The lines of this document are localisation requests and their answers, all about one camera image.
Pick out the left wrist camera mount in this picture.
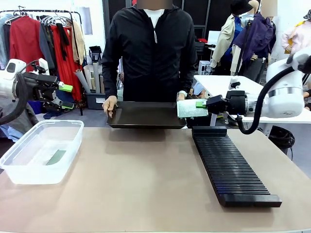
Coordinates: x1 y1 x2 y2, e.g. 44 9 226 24
31 58 51 76

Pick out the red pleated hanging dress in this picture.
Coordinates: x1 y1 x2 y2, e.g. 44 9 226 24
50 24 83 101

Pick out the white boxy device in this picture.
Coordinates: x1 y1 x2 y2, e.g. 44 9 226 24
198 60 212 75

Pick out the mannequin in pink top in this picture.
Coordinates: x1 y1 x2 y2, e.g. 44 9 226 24
281 9 311 55

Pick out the mannequin in purple jacket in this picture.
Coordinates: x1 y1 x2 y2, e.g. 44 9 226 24
233 12 277 83

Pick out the dark grey hanging garment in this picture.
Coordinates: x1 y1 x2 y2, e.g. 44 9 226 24
38 21 58 71

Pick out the dark brown plastic tray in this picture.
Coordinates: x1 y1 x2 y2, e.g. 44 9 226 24
106 101 188 130

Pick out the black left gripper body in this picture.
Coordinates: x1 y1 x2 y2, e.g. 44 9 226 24
23 72 59 101

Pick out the grey cloth pile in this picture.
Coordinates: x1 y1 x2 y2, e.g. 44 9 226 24
0 99 41 143

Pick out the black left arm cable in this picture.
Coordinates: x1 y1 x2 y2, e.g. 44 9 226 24
0 72 29 126

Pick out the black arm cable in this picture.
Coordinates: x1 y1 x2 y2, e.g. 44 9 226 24
0 72 29 126
237 65 296 135

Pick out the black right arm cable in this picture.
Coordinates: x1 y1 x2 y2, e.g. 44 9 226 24
237 65 296 135

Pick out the mannequin in beige coat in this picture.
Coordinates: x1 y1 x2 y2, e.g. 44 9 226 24
210 0 255 76

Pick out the person's black-sleeved right forearm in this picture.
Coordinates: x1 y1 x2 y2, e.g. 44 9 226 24
101 57 122 99

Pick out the light grey hanging garment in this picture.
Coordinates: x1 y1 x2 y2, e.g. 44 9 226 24
0 14 13 67

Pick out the black clothes rail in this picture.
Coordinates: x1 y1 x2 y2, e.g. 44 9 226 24
0 9 85 116

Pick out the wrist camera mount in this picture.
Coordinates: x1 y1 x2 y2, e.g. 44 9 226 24
229 75 242 91
31 58 51 76

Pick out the black bucket hat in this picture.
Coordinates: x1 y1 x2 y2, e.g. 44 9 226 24
230 0 254 16

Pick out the red hanging jacket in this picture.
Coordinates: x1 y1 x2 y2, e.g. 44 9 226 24
9 16 46 72

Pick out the person's black-sleeved left forearm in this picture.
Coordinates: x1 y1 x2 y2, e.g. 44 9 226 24
178 55 198 94

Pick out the person in black jacket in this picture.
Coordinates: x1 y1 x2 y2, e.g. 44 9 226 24
101 0 198 102

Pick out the black slotted PCB rack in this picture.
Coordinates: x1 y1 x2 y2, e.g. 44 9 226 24
191 126 283 208

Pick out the white side table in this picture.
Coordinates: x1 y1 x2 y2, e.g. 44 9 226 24
193 74 311 125

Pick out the beige hanging garment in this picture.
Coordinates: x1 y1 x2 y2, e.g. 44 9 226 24
71 20 86 66

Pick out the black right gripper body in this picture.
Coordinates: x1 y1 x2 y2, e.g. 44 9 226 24
225 90 248 116

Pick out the black hanging scarf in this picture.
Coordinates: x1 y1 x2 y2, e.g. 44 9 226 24
56 23 70 62

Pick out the grey paper roll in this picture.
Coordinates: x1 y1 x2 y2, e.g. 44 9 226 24
92 62 101 94
74 69 92 94

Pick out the clear plastic storage box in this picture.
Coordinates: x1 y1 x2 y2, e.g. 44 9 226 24
0 119 85 185

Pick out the green rectangular circuit board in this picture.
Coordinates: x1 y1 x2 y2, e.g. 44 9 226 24
176 99 209 119
46 150 67 166

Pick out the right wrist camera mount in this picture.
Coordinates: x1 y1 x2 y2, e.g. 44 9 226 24
229 75 242 91

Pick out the black coiled cable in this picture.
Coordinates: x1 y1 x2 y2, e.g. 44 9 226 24
268 125 296 149

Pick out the grey storage bin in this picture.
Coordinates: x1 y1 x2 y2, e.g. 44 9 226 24
84 92 106 110

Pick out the person's right hand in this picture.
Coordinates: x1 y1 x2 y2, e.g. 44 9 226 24
102 95 119 119

